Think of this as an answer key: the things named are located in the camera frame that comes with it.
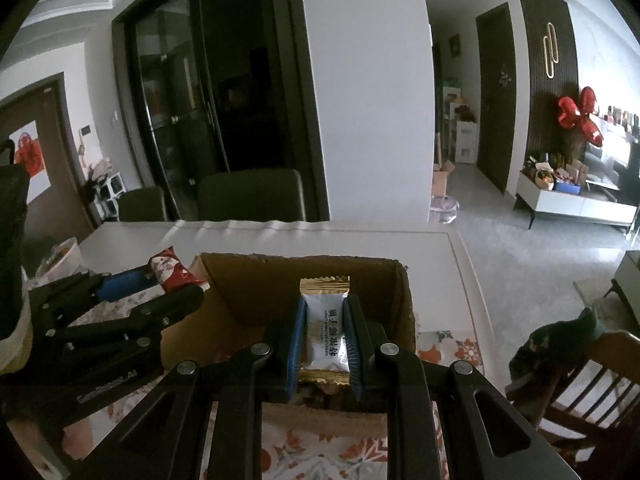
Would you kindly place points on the brown cardboard box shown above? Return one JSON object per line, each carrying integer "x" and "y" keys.
{"x": 254, "y": 298}

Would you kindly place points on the white plastic basket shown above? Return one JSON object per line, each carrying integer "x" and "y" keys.
{"x": 64, "y": 260}

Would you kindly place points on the dark chair far left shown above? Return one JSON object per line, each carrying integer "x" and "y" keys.
{"x": 142, "y": 205}

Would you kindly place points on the dark garment on chair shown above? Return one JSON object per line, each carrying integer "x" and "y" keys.
{"x": 548, "y": 355}

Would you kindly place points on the dark glass sliding door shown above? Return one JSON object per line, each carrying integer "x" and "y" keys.
{"x": 213, "y": 87}

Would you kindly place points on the patterned table runner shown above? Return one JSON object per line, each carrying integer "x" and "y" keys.
{"x": 304, "y": 443}

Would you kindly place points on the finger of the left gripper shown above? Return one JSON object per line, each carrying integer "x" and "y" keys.
{"x": 114, "y": 287}

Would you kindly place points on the dark chair far right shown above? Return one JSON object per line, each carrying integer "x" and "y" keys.
{"x": 252, "y": 195}

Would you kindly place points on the white gold snack packet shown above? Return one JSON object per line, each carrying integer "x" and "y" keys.
{"x": 326, "y": 354}

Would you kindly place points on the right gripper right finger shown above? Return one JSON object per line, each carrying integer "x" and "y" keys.
{"x": 442, "y": 415}

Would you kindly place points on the dark hallway door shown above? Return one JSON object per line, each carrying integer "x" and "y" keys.
{"x": 497, "y": 94}

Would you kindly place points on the red cartoon snack packet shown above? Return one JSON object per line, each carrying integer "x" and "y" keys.
{"x": 171, "y": 273}

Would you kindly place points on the red foil balloon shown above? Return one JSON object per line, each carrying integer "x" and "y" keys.
{"x": 573, "y": 114}

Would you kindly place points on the red fu poster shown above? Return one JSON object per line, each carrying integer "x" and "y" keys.
{"x": 29, "y": 153}

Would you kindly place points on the dark chair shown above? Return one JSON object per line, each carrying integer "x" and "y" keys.
{"x": 142, "y": 205}
{"x": 252, "y": 195}

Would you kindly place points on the white tv cabinet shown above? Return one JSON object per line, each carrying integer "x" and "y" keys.
{"x": 544, "y": 203}

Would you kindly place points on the brown wooden chair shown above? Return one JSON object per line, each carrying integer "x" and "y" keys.
{"x": 597, "y": 403}

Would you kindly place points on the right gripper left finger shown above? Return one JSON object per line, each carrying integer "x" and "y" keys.
{"x": 205, "y": 421}

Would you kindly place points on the brown entrance door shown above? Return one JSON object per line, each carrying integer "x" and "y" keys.
{"x": 60, "y": 212}

